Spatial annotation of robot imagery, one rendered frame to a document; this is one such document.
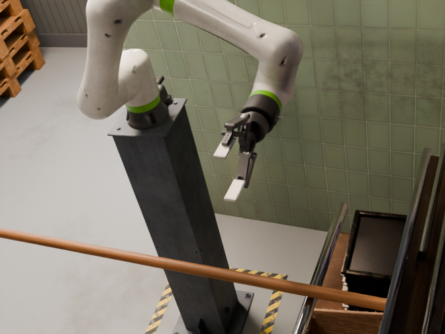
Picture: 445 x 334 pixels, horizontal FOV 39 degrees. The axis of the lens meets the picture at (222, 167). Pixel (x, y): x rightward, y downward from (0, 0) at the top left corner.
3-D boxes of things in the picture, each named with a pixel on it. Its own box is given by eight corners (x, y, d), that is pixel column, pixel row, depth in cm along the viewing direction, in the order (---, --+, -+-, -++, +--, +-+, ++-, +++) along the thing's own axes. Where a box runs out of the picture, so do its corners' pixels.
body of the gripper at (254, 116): (267, 110, 155) (254, 134, 149) (271, 136, 161) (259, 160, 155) (239, 107, 158) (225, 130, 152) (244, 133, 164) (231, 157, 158)
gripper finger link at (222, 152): (236, 140, 145) (236, 137, 145) (225, 160, 141) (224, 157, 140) (224, 138, 147) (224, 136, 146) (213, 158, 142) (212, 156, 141)
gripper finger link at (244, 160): (239, 138, 156) (241, 139, 158) (232, 183, 156) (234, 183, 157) (254, 140, 155) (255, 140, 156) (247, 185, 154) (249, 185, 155)
